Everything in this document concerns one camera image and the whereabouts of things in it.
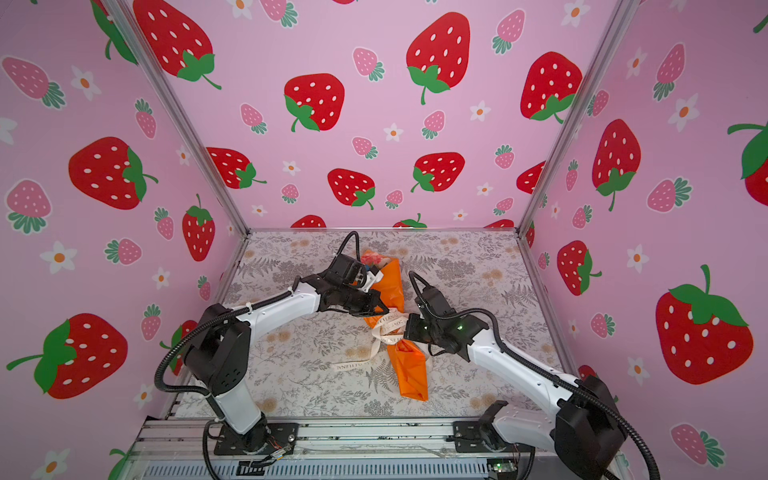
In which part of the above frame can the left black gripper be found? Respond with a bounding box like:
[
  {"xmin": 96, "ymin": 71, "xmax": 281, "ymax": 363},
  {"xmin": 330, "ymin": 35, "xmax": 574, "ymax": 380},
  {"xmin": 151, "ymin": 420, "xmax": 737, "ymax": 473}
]
[{"xmin": 340, "ymin": 287, "xmax": 392, "ymax": 315}]

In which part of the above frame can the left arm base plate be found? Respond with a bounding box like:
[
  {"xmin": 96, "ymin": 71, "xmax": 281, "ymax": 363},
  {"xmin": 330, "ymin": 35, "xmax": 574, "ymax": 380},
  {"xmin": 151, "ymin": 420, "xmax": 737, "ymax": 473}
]
[{"xmin": 214, "ymin": 422, "xmax": 299, "ymax": 458}]

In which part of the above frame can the vertical aluminium post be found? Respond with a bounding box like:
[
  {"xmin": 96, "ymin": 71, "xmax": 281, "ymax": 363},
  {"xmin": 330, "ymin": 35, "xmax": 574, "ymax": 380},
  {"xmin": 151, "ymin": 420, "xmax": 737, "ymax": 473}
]
[
  {"xmin": 516, "ymin": 0, "xmax": 640, "ymax": 239},
  {"xmin": 105, "ymin": 0, "xmax": 250, "ymax": 238}
]

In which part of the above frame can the left vertical aluminium post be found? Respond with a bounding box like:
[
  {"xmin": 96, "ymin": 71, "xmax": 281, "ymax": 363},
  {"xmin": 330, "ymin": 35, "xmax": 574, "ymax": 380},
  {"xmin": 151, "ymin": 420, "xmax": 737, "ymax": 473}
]
[{"xmin": 105, "ymin": 0, "xmax": 250, "ymax": 238}]

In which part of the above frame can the orange wrapping paper sheet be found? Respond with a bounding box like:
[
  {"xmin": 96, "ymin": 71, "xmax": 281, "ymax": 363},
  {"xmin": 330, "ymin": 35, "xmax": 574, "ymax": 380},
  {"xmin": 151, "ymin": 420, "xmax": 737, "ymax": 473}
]
[{"xmin": 361, "ymin": 250, "xmax": 429, "ymax": 402}]

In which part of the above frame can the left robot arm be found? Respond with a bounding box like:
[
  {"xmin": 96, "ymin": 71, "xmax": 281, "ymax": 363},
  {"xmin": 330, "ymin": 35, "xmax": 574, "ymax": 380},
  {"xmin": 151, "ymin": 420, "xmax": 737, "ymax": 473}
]
[{"xmin": 154, "ymin": 253, "xmax": 389, "ymax": 452}]

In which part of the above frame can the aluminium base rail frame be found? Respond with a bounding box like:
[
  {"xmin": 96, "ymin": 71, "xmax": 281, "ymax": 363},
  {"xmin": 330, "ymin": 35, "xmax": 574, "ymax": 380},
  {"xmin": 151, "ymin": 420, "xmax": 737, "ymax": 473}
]
[{"xmin": 110, "ymin": 417, "xmax": 575, "ymax": 479}]

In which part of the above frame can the cream ribbon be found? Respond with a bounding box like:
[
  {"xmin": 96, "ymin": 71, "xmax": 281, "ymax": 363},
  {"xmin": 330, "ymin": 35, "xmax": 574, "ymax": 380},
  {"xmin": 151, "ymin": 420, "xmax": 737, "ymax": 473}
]
[{"xmin": 331, "ymin": 309, "xmax": 408, "ymax": 372}]

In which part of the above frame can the right vertical aluminium post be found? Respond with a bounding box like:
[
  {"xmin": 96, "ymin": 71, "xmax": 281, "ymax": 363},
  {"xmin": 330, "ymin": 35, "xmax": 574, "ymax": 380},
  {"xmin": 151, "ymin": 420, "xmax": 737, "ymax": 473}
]
[{"xmin": 516, "ymin": 0, "xmax": 640, "ymax": 239}]

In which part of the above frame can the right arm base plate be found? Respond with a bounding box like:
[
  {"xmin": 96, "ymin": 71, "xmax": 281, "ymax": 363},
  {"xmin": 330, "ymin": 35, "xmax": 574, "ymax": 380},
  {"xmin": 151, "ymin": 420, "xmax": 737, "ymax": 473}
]
[{"xmin": 446, "ymin": 420, "xmax": 518, "ymax": 453}]

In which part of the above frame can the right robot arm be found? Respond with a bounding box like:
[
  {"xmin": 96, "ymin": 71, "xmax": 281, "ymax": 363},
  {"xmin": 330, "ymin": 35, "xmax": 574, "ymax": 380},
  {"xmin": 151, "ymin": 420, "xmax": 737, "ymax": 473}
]
[{"xmin": 405, "ymin": 273, "xmax": 661, "ymax": 479}]

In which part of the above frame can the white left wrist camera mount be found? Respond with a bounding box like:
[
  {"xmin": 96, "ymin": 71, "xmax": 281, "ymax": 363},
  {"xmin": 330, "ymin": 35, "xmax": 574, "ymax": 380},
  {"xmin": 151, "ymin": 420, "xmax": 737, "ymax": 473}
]
[{"xmin": 360, "ymin": 270, "xmax": 384, "ymax": 293}]

